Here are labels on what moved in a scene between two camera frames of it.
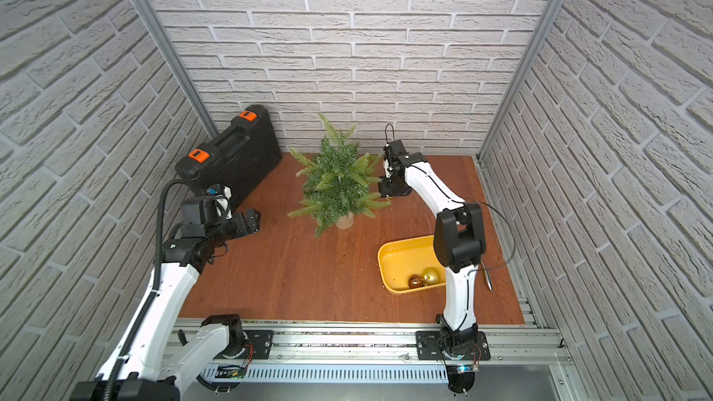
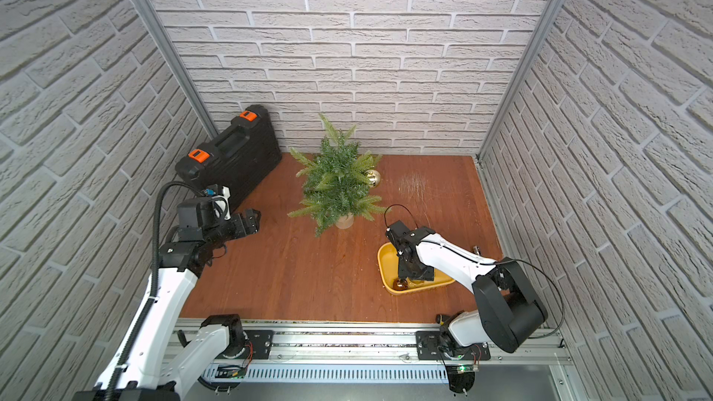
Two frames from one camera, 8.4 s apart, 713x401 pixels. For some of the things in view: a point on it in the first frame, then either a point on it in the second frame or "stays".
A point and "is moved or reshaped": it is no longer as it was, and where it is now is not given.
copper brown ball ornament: (416, 281) is moved or reshaped
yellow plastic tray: (409, 265) stays
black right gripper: (385, 190) → (426, 274)
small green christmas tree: (338, 181) stays
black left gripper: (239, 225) stays
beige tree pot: (344, 222) stays
